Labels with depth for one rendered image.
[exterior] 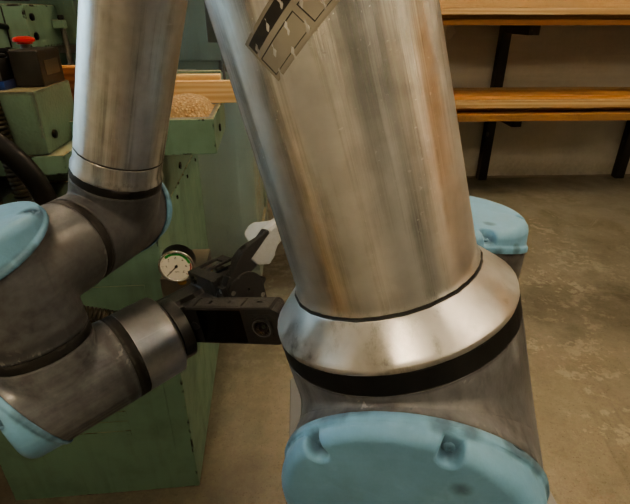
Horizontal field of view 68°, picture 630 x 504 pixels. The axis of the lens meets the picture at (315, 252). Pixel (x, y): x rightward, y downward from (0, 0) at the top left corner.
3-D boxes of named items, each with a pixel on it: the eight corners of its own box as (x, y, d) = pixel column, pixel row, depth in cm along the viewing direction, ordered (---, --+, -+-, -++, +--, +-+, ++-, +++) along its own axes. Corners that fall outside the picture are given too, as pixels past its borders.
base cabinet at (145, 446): (11, 503, 113) (-110, 237, 81) (91, 350, 164) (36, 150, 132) (200, 487, 117) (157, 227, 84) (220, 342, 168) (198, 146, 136)
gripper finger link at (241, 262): (253, 221, 55) (214, 286, 53) (260, 223, 54) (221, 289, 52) (277, 242, 58) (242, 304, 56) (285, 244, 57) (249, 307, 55)
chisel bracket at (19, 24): (-7, 59, 80) (-23, 3, 77) (29, 53, 93) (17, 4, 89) (38, 58, 81) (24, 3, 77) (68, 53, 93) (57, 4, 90)
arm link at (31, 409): (-22, 402, 36) (31, 491, 40) (131, 324, 43) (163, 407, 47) (-39, 358, 43) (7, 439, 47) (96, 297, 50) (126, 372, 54)
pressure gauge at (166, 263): (161, 292, 84) (154, 251, 80) (165, 281, 87) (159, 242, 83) (197, 290, 84) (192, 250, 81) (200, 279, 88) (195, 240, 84)
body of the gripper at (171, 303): (226, 250, 61) (139, 291, 54) (266, 262, 54) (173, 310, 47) (240, 301, 64) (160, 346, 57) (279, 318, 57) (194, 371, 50)
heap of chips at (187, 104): (156, 118, 78) (153, 100, 76) (170, 105, 89) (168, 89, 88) (208, 117, 78) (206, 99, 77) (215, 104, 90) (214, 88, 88)
